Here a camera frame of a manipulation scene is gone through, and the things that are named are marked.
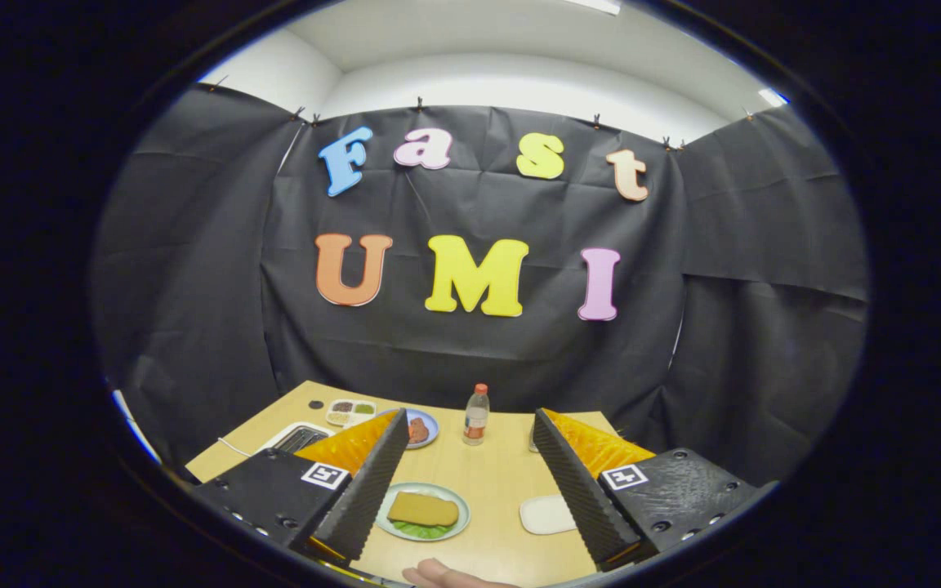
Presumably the black backdrop cloth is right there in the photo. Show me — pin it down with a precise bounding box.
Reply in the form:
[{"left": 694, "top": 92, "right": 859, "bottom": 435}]
[{"left": 91, "top": 82, "right": 872, "bottom": 487}]

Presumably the white compartment seasoning tray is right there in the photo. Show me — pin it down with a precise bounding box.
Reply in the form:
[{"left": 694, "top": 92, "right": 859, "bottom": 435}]
[{"left": 325, "top": 399, "right": 377, "bottom": 428}]

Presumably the brown bread slice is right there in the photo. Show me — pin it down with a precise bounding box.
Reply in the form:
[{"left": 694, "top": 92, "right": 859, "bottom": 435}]
[{"left": 387, "top": 491, "right": 460, "bottom": 528}]

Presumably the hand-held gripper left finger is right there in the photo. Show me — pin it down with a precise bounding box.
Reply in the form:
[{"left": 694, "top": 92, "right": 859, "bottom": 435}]
[{"left": 191, "top": 408, "right": 411, "bottom": 566}]

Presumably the blue round plate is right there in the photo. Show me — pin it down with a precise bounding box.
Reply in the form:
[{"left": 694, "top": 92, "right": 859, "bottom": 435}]
[{"left": 378, "top": 408, "right": 440, "bottom": 450}]

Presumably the clear plastic bottle red cap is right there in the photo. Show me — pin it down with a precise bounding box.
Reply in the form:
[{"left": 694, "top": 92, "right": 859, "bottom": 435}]
[{"left": 463, "top": 383, "right": 491, "bottom": 446}]

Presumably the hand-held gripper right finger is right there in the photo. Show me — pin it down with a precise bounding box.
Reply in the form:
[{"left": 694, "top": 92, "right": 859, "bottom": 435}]
[{"left": 532, "top": 408, "right": 778, "bottom": 572}]

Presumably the white square plate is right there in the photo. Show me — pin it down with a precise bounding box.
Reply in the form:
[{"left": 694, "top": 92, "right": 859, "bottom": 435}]
[{"left": 519, "top": 494, "right": 578, "bottom": 536}]

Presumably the green lettuce leaf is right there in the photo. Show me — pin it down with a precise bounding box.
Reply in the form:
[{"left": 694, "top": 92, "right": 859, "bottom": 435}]
[{"left": 393, "top": 520, "right": 453, "bottom": 540}]

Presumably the white toaster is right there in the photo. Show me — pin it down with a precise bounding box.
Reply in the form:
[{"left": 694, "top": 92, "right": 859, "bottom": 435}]
[{"left": 262, "top": 421, "right": 332, "bottom": 454}]

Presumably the light green round plate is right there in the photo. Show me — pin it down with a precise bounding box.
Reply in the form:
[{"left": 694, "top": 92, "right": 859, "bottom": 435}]
[{"left": 375, "top": 482, "right": 471, "bottom": 542}]

